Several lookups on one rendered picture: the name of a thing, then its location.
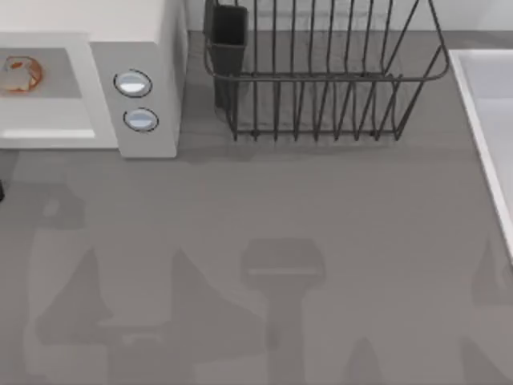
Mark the dark wire dish rack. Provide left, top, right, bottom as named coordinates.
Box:
left=203, top=0, right=450, bottom=142

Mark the dark utensil holder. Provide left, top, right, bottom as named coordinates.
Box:
left=203, top=0, right=249, bottom=111

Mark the pale microwave oven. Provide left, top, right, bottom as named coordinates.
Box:
left=0, top=0, right=189, bottom=160

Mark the small round microwave knob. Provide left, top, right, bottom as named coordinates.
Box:
left=123, top=107, right=160, bottom=133

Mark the slice of bread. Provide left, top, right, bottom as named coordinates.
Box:
left=0, top=55, right=43, bottom=95

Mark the white sink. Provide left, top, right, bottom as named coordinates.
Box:
left=447, top=48, right=513, bottom=269

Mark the large round microwave knob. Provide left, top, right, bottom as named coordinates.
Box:
left=113, top=68, right=153, bottom=99

